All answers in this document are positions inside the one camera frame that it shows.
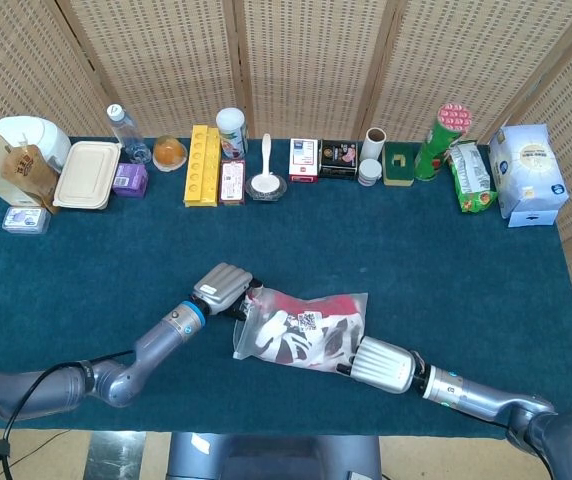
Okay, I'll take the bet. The black printed box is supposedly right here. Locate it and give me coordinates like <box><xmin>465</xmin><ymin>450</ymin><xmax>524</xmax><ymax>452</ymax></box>
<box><xmin>318</xmin><ymin>139</ymin><xmax>360</xmax><ymax>181</ymax></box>

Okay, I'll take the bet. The red and white box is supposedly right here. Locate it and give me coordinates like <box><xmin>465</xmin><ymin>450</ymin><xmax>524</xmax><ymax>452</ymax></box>
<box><xmin>288</xmin><ymin>138</ymin><xmax>320</xmax><ymax>184</ymax></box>

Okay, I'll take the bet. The green snack bag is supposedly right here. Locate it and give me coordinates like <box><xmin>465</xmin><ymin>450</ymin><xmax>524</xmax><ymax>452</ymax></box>
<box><xmin>446</xmin><ymin>140</ymin><xmax>498</xmax><ymax>214</ymax></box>

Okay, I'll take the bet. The yellow egg tray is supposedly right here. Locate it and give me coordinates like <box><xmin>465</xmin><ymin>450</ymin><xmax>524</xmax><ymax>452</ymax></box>
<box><xmin>183</xmin><ymin>124</ymin><xmax>222</xmax><ymax>208</ymax></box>

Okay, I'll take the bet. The green chips can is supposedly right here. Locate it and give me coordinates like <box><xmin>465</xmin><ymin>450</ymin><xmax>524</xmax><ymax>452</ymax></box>
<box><xmin>413</xmin><ymin>103</ymin><xmax>474</xmax><ymax>182</ymax></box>

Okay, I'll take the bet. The white electric kettle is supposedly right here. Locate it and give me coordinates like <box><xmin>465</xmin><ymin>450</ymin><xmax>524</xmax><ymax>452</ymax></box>
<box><xmin>0</xmin><ymin>115</ymin><xmax>72</xmax><ymax>171</ymax></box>

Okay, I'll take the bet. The woven folding screen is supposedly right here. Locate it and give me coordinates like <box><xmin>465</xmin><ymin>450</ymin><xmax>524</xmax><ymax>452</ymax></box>
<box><xmin>0</xmin><ymin>0</ymin><xmax>572</xmax><ymax>466</ymax></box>

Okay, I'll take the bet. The small white box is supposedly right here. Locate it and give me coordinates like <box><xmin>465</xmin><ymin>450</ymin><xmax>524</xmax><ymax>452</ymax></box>
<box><xmin>507</xmin><ymin>208</ymin><xmax>560</xmax><ymax>229</ymax></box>

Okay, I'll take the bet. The white printed canister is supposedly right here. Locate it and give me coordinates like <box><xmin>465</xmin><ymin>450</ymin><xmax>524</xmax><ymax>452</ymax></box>
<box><xmin>215</xmin><ymin>107</ymin><xmax>249</xmax><ymax>160</ymax></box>

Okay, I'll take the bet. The grey robot torso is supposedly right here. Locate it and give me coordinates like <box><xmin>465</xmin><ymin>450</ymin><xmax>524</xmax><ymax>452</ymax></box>
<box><xmin>165</xmin><ymin>432</ymin><xmax>385</xmax><ymax>480</ymax></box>

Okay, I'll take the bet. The white rice spoon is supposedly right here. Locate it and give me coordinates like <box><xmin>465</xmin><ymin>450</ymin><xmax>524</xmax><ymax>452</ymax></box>
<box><xmin>248</xmin><ymin>132</ymin><xmax>281</xmax><ymax>194</ymax></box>

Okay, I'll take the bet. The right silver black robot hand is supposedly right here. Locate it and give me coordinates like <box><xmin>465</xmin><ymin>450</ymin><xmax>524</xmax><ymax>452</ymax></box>
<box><xmin>335</xmin><ymin>336</ymin><xmax>425</xmax><ymax>395</ymax></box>

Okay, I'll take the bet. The beige lidded lunch box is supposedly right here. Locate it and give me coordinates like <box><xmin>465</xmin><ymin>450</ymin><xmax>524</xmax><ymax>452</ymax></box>
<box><xmin>52</xmin><ymin>140</ymin><xmax>123</xmax><ymax>210</ymax></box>

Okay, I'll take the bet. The clear plastic box blue label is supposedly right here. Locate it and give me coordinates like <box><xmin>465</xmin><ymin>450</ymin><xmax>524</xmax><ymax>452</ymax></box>
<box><xmin>1</xmin><ymin>206</ymin><xmax>50</xmax><ymax>235</ymax></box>

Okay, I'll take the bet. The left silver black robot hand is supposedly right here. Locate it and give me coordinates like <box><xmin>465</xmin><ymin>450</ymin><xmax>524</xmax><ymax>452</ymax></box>
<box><xmin>191</xmin><ymin>262</ymin><xmax>265</xmax><ymax>321</ymax></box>

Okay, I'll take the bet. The brown paper pouch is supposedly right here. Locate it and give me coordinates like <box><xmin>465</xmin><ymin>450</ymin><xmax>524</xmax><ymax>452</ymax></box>
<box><xmin>0</xmin><ymin>143</ymin><xmax>61</xmax><ymax>215</ymax></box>

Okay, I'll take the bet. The small purple box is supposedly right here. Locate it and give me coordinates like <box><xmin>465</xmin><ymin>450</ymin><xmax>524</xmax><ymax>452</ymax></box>
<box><xmin>112</xmin><ymin>162</ymin><xmax>149</xmax><ymax>198</ymax></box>

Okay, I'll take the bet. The orange jelly cup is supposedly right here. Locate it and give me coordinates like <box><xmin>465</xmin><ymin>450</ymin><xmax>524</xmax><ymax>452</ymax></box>
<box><xmin>152</xmin><ymin>134</ymin><xmax>188</xmax><ymax>172</ymax></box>

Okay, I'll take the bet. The small white jar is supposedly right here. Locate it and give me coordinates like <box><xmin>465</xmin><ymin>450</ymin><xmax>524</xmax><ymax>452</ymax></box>
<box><xmin>357</xmin><ymin>158</ymin><xmax>383</xmax><ymax>187</ymax></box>

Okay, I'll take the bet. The white blue flour bag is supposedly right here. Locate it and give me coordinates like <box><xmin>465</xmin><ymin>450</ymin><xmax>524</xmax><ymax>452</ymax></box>
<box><xmin>488</xmin><ymin>123</ymin><xmax>571</xmax><ymax>220</ymax></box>

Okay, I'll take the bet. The clear plastic water bottle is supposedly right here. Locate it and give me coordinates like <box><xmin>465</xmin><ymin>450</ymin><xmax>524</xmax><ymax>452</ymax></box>
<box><xmin>106</xmin><ymin>103</ymin><xmax>153</xmax><ymax>165</ymax></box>

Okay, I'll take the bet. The white paper roll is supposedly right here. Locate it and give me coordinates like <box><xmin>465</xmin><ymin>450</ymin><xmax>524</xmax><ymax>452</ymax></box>
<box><xmin>360</xmin><ymin>127</ymin><xmax>386</xmax><ymax>164</ymax></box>

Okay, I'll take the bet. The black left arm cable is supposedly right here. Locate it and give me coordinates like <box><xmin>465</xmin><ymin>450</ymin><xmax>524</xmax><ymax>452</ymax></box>
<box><xmin>3</xmin><ymin>349</ymin><xmax>140</xmax><ymax>480</ymax></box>

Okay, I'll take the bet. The blue carpet table cover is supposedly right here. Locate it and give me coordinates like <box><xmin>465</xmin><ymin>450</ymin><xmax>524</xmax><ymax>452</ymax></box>
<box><xmin>0</xmin><ymin>137</ymin><xmax>572</xmax><ymax>441</ymax></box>

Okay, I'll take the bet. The red white garment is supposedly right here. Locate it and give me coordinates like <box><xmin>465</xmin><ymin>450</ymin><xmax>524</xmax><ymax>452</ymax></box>
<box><xmin>245</xmin><ymin>289</ymin><xmax>367</xmax><ymax>371</ymax></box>

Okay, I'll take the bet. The green and yellow sponge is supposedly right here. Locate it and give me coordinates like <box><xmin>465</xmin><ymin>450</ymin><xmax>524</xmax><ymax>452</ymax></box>
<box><xmin>381</xmin><ymin>141</ymin><xmax>416</xmax><ymax>188</ymax></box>

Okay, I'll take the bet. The frosted zip bag with QR label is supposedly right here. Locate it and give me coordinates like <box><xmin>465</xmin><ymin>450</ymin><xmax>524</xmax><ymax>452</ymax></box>
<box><xmin>232</xmin><ymin>287</ymin><xmax>370</xmax><ymax>374</ymax></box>

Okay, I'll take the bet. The dark patterned bowl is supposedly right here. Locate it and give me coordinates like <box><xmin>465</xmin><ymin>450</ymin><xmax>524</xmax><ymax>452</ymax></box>
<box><xmin>244</xmin><ymin>172</ymin><xmax>288</xmax><ymax>202</ymax></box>

